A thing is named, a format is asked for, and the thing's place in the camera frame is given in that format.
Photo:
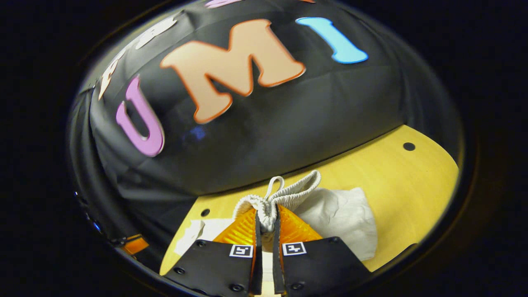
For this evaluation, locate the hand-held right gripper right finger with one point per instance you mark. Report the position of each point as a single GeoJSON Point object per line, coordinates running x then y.
{"type": "Point", "coordinates": [278, 272]}

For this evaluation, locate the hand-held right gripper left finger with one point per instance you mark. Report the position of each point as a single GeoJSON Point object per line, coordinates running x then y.
{"type": "Point", "coordinates": [257, 272]}

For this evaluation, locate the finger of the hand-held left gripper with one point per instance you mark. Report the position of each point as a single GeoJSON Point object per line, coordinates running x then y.
{"type": "Point", "coordinates": [136, 245]}

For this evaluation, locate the black backdrop cloth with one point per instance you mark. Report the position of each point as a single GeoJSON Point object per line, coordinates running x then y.
{"type": "Point", "coordinates": [288, 123]}

